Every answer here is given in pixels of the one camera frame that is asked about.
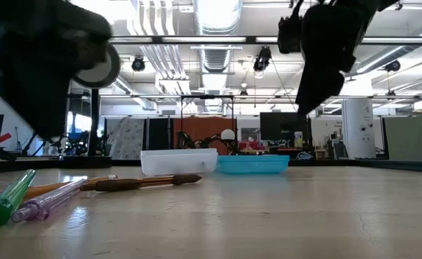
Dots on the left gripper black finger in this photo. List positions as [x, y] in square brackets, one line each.
[54, 124]

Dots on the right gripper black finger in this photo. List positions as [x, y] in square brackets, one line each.
[318, 88]

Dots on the orange pencil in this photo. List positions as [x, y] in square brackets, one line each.
[49, 188]

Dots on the clear purple pen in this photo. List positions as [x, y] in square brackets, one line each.
[41, 206]

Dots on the brown pencil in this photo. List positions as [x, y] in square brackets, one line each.
[124, 184]

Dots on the green pen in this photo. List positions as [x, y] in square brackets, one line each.
[2, 206]

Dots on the translucent blue box lid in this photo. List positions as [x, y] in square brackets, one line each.
[253, 165]

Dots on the translucent white box base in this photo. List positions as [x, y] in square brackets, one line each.
[178, 163]

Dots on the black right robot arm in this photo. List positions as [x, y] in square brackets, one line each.
[376, 3]

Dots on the black monitor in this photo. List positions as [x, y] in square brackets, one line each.
[282, 126]

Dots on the white round pillar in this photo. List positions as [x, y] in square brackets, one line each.
[358, 122]

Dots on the black ceiling spotlight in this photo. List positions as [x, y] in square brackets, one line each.
[138, 64]
[393, 65]
[262, 59]

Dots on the grey patterned panel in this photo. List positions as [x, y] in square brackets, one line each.
[126, 138]

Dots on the black overhead crossbar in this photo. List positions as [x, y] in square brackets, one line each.
[257, 39]

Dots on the thin black horizontal bar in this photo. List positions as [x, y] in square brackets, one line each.
[142, 96]

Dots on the white globe lamp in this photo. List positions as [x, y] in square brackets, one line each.
[227, 135]

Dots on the grey-green partition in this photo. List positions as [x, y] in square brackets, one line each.
[408, 138]

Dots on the black partition panel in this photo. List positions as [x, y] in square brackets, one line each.
[159, 135]

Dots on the orange partition panel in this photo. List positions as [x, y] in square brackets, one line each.
[203, 127]

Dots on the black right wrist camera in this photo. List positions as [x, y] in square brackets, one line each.
[289, 36]

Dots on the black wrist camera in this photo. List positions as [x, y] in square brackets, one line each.
[92, 25]
[289, 36]

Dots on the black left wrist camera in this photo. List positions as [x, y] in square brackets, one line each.
[92, 25]

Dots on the black aluminium table frame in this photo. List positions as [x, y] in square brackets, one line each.
[376, 165]

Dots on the black stand frame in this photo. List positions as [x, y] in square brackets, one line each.
[207, 96]

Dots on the silver ventilation duct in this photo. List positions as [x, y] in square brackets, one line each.
[218, 21]

